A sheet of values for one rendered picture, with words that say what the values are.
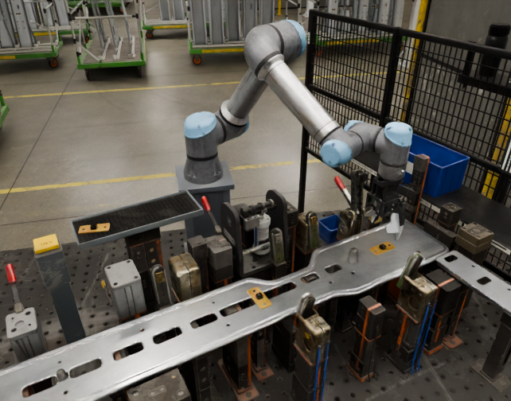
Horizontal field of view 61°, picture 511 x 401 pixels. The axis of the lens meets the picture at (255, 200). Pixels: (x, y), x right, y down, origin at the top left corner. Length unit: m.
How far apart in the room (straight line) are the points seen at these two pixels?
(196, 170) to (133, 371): 0.76
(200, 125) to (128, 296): 0.64
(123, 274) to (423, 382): 0.96
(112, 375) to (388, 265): 0.85
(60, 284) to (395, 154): 1.02
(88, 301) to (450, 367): 1.29
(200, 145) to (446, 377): 1.10
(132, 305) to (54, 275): 0.25
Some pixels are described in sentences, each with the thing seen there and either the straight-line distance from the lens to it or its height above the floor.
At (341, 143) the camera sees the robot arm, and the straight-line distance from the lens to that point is 1.18.
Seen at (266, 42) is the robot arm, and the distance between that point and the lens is 1.29.
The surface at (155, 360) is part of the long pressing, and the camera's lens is 1.14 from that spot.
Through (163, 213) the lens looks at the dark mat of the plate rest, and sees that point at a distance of 1.34.
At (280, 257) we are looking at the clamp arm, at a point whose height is 1.01.
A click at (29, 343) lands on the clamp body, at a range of 1.26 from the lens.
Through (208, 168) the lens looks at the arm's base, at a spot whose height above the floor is 1.16.
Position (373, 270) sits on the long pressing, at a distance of 1.40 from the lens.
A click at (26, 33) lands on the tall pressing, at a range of 8.58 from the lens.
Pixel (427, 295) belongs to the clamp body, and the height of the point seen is 1.03.
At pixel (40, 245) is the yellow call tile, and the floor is 1.16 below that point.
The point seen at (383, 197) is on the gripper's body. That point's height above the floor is 1.22.
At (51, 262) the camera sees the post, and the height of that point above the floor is 1.11.
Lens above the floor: 1.88
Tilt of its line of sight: 31 degrees down
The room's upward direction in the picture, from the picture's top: straight up
